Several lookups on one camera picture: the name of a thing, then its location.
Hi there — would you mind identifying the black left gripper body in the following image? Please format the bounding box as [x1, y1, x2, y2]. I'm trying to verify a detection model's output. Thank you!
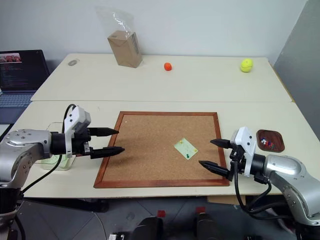
[71, 127, 92, 157]

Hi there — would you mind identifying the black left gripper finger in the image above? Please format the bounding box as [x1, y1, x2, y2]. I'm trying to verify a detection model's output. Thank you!
[89, 146, 126, 160]
[87, 127, 120, 138]

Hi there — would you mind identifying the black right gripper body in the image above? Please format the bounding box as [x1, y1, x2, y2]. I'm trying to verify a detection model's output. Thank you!
[228, 144, 248, 176]

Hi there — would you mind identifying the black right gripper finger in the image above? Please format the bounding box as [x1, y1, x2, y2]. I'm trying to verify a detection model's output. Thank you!
[209, 138, 235, 150]
[198, 160, 234, 182]

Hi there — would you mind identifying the light green paper note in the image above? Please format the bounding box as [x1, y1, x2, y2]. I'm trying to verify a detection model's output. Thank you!
[173, 137, 199, 161]

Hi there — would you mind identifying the wood framed cork board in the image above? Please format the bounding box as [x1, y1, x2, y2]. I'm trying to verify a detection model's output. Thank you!
[93, 111, 231, 189]

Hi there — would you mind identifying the brown cardboard sheet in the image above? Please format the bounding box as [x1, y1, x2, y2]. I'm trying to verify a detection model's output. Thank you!
[206, 195, 247, 206]

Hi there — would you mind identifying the clear plastic container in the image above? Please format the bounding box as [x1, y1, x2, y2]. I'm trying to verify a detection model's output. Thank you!
[36, 121, 77, 172]

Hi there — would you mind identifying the brown wooden tray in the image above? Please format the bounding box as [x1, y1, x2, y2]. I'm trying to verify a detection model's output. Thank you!
[255, 128, 286, 153]

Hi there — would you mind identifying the dark rounded shape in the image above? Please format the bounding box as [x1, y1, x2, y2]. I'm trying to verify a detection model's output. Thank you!
[134, 216, 165, 240]
[194, 211, 224, 240]

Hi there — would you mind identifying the black table support bar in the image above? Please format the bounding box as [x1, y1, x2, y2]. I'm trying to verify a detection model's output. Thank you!
[21, 196, 110, 214]

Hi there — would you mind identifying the yellow tennis ball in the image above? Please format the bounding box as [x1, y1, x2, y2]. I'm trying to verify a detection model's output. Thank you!
[239, 58, 254, 74]

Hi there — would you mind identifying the brown cardboard box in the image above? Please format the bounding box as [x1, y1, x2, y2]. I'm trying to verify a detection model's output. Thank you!
[107, 29, 144, 69]

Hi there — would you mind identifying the dark laptop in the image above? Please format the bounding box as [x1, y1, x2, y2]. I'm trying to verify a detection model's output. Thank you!
[0, 49, 51, 109]

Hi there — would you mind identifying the grey partition panel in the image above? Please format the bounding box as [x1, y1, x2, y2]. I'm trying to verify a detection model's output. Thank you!
[273, 0, 320, 142]

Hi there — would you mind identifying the brown box in bag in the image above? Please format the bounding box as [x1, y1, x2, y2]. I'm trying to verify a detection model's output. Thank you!
[94, 5, 145, 67]

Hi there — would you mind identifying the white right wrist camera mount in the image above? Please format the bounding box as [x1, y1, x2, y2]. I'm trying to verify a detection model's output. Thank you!
[230, 126, 257, 177]

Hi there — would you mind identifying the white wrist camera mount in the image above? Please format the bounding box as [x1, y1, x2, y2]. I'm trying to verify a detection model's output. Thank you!
[230, 126, 257, 177]
[63, 105, 92, 159]

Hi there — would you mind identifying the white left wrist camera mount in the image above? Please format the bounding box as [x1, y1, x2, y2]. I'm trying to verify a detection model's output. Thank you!
[63, 105, 92, 159]

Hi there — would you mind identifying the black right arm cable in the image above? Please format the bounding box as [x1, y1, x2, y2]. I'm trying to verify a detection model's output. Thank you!
[231, 159, 296, 221]

